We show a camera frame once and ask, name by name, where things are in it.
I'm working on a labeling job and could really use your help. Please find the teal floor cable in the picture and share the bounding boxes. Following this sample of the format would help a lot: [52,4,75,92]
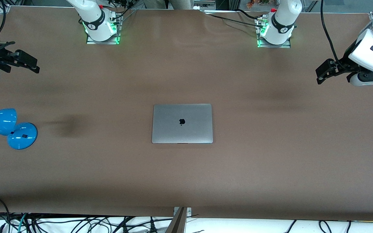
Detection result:
[17,213,29,233]

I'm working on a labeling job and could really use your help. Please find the blue desk lamp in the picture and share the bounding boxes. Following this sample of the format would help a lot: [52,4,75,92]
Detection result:
[0,108,38,150]

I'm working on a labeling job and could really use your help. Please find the metal post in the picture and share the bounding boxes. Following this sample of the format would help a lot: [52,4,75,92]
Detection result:
[165,207,187,233]

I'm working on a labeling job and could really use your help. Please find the short black table cable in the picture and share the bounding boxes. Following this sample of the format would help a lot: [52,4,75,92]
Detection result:
[234,9,265,20]

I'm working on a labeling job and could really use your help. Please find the brown table cover sheet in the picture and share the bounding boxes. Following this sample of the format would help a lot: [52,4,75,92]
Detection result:
[0,5,373,222]

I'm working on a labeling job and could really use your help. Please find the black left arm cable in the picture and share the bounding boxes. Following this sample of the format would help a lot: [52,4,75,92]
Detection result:
[320,0,345,66]

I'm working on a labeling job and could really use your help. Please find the person in beige trousers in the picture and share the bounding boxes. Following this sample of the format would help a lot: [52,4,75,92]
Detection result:
[143,0,194,10]

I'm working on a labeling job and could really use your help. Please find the black base cable bundle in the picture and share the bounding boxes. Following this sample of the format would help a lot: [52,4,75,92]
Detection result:
[107,0,139,20]

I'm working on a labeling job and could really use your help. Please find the colourful small objects pile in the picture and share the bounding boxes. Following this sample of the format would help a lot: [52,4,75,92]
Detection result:
[246,0,272,9]

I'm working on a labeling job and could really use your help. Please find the tangled black floor cables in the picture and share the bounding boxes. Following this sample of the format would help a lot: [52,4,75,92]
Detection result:
[25,214,175,233]

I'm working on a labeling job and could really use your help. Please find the long black table cable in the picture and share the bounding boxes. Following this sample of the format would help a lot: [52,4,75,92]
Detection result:
[206,13,262,26]

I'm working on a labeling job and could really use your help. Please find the silver grey laptop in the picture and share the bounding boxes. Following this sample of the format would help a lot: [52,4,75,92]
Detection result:
[151,104,214,144]

